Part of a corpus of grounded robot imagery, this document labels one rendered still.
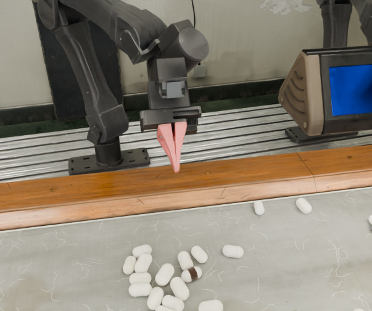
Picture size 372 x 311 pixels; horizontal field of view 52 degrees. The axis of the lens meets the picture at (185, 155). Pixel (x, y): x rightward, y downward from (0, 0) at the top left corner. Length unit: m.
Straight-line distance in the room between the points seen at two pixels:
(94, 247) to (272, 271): 0.30
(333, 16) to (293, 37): 1.83
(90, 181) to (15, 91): 1.91
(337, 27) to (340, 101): 0.69
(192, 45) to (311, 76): 0.29
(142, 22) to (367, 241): 0.54
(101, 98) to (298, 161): 0.45
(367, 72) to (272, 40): 2.43
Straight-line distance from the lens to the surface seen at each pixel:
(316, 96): 0.38
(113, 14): 0.72
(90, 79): 0.88
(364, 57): 0.41
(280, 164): 0.83
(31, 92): 2.64
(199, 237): 0.68
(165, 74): 0.58
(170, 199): 0.73
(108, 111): 0.88
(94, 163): 0.98
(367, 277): 0.68
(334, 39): 1.07
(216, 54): 2.70
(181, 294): 0.58
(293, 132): 1.12
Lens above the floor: 1.23
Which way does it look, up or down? 34 degrees down
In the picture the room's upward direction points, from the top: straight up
